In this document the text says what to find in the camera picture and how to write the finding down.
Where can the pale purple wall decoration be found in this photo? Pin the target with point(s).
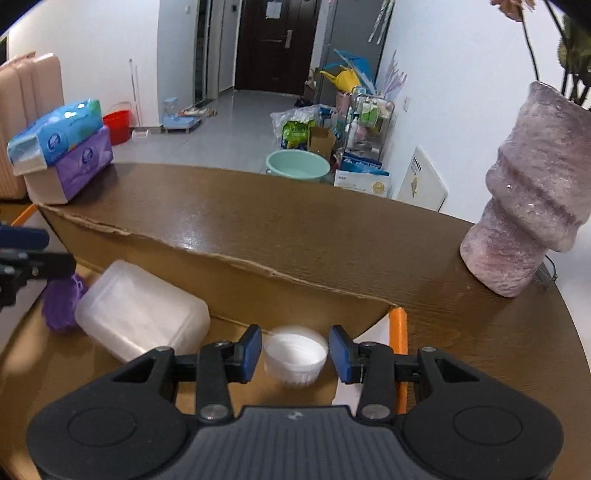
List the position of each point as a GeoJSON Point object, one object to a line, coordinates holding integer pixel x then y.
{"type": "Point", "coordinates": [392, 76]}

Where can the purple tissue pack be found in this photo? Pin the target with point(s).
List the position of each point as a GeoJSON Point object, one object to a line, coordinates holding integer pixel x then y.
{"type": "Point", "coordinates": [78, 161]}

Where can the clear bag with green packets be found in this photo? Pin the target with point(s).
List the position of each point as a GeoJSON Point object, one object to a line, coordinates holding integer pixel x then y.
{"type": "Point", "coordinates": [295, 129]}

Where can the yellow watering can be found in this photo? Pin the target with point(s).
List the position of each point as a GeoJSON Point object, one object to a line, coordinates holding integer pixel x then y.
{"type": "Point", "coordinates": [341, 79]}

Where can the white ribbed cup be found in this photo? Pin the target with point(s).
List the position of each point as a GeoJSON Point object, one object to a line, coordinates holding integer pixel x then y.
{"type": "Point", "coordinates": [295, 355]}

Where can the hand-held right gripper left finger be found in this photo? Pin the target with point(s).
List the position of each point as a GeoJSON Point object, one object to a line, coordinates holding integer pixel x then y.
{"type": "Point", "coordinates": [251, 353]}

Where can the pink bin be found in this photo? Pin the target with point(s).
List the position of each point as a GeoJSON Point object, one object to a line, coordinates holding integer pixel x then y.
{"type": "Point", "coordinates": [344, 100]}

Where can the white paper on door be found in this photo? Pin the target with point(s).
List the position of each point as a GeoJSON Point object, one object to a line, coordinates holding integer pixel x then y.
{"type": "Point", "coordinates": [274, 9]}

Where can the metal storage cart with bottles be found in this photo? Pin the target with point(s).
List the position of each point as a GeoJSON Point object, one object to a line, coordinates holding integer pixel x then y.
{"type": "Point", "coordinates": [369, 120]}

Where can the pink textured vase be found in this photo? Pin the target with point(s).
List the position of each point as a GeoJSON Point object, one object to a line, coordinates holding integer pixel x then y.
{"type": "Point", "coordinates": [531, 184]}

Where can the white flat board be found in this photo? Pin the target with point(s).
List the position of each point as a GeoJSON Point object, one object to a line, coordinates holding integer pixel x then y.
{"type": "Point", "coordinates": [422, 180]}

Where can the translucent plastic container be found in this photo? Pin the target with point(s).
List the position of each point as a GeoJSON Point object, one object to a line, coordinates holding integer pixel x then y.
{"type": "Point", "coordinates": [138, 309]}

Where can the pink suitcase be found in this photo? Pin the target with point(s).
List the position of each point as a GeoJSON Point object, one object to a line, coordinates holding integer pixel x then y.
{"type": "Point", "coordinates": [27, 92]}

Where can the grey refrigerator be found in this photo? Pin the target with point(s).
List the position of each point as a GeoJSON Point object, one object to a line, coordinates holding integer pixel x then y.
{"type": "Point", "coordinates": [355, 32]}

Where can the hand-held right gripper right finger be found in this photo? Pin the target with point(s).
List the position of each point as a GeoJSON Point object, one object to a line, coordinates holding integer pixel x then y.
{"type": "Point", "coordinates": [339, 353]}

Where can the clear umbrella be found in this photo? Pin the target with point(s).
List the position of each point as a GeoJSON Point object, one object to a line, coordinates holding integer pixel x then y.
{"type": "Point", "coordinates": [382, 21]}

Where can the blue green tissue pack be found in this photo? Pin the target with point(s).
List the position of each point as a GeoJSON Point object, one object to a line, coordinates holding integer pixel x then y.
{"type": "Point", "coordinates": [60, 129]}

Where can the dark brown door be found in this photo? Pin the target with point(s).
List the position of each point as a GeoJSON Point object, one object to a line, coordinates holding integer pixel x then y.
{"type": "Point", "coordinates": [272, 50]}

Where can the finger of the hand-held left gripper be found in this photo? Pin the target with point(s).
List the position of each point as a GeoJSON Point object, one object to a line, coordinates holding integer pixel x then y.
{"type": "Point", "coordinates": [46, 265]}
{"type": "Point", "coordinates": [25, 237]}

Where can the teal plastic basin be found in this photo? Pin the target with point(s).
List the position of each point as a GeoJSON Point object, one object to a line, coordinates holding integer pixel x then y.
{"type": "Point", "coordinates": [295, 164]}

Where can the white blue carton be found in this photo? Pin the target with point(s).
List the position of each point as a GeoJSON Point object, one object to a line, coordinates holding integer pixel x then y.
{"type": "Point", "coordinates": [362, 177]}

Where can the eyeglasses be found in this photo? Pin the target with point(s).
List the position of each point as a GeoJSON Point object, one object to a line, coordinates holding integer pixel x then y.
{"type": "Point", "coordinates": [547, 272]}

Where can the blue pet water feeder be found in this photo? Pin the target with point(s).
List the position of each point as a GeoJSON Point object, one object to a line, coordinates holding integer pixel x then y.
{"type": "Point", "coordinates": [178, 121]}

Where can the dried flower bouquet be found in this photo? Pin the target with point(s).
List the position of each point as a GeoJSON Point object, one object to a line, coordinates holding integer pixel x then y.
{"type": "Point", "coordinates": [572, 46]}

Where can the orange cardboard box pumpkin print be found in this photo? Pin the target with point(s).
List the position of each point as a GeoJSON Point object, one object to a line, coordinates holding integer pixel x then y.
{"type": "Point", "coordinates": [161, 263]}

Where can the small brown cardboard box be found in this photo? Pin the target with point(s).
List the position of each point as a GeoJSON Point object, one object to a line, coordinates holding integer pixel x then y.
{"type": "Point", "coordinates": [322, 143]}

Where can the red bucket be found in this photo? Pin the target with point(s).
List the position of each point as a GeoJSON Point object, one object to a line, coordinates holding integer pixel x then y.
{"type": "Point", "coordinates": [117, 127]}

